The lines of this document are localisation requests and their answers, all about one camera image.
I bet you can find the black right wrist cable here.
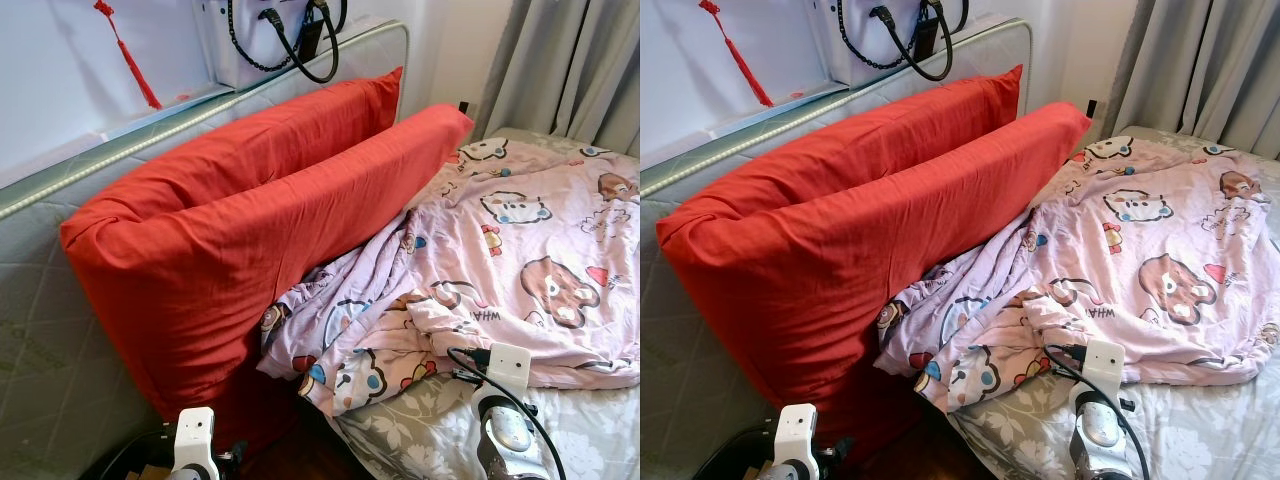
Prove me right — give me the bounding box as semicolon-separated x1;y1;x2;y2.
1044;343;1151;480
446;346;567;480

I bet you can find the black waste bin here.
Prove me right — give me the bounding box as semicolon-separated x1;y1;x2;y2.
80;425;251;480
690;425;861;480

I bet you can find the grey floral bed sheet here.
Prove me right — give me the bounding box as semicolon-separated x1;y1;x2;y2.
945;125;1280;480
325;125;641;480

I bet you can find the grey quilted mattress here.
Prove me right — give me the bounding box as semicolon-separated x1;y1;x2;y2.
640;18;1034;480
0;18;411;480

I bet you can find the grey curtain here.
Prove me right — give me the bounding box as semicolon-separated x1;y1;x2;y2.
1100;0;1280;163
473;0;641;169

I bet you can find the pink cartoon print blanket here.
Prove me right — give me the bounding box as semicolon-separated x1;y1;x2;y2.
875;135;1280;414
257;137;641;418

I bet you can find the red fabric covered cushion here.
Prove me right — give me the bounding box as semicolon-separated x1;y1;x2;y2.
690;64;1024;216
58;103;476;446
80;66;405;226
655;100;1093;441

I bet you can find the red tassel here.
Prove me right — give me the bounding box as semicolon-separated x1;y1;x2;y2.
94;0;164;111
698;0;776;109

